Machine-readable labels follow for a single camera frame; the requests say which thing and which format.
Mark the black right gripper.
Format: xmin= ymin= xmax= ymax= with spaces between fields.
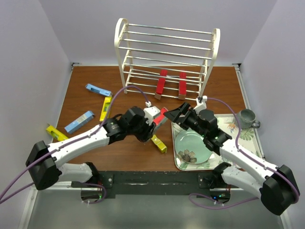
xmin=163 ymin=102 xmax=207 ymax=138

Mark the red toothpaste box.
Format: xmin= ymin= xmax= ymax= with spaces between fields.
xmin=154 ymin=70 xmax=167 ymax=100
xmin=153 ymin=107 xmax=168 ymax=130
xmin=178 ymin=72 xmax=186 ymax=100

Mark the yellow toothpaste box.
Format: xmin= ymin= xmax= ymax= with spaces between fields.
xmin=151 ymin=135 xmax=167 ymax=153
xmin=99 ymin=97 xmax=112 ymax=122

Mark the yellow toothpaste box edge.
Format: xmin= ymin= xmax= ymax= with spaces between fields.
xmin=46 ymin=125 xmax=69 ymax=141

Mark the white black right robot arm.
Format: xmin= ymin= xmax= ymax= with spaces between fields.
xmin=164 ymin=103 xmax=300 ymax=216

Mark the cream metal-rod shelf rack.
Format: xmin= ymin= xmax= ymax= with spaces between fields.
xmin=114 ymin=18 xmax=221 ymax=100

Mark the green ceramic plate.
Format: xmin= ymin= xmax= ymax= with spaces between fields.
xmin=174 ymin=129 xmax=212 ymax=164

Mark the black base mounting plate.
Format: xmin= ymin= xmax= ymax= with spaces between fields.
xmin=71 ymin=170 xmax=240 ymax=201

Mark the blue silver toothpaste box left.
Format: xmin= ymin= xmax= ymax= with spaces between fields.
xmin=64 ymin=111 xmax=94 ymax=134

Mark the light blue toothpaste box far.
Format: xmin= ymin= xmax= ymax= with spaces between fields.
xmin=85 ymin=84 xmax=112 ymax=97

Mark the grey ceramic mug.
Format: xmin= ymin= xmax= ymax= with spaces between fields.
xmin=236 ymin=109 xmax=261 ymax=129

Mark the leaf-pattern serving tray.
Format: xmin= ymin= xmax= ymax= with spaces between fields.
xmin=171 ymin=123 xmax=264 ymax=171

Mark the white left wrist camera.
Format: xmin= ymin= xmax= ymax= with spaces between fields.
xmin=143 ymin=101 xmax=161 ymax=125

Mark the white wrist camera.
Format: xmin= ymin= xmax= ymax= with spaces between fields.
xmin=143 ymin=101 xmax=161 ymax=125
xmin=194 ymin=95 xmax=208 ymax=113

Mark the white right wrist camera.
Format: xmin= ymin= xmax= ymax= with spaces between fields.
xmin=194 ymin=95 xmax=208 ymax=113

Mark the aluminium frame rail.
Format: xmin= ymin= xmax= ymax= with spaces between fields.
xmin=20 ymin=171 xmax=290 ymax=229

